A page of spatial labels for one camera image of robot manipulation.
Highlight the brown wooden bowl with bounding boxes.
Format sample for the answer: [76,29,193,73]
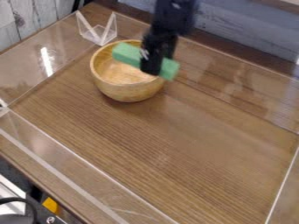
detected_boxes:
[90,39,166,102]

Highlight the green rectangular block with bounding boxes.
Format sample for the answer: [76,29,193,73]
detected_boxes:
[112,42,180,81]

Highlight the clear acrylic tray wall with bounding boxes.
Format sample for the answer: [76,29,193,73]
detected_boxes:
[0,99,179,224]

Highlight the clear acrylic corner bracket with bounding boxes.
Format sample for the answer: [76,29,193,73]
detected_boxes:
[75,11,118,46]

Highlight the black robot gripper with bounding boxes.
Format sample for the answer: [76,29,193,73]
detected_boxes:
[140,0,198,75]

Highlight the black cable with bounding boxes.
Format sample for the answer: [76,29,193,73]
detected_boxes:
[0,196,40,224]

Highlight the yellow and black device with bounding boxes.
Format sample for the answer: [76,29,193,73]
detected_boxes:
[42,197,75,224]

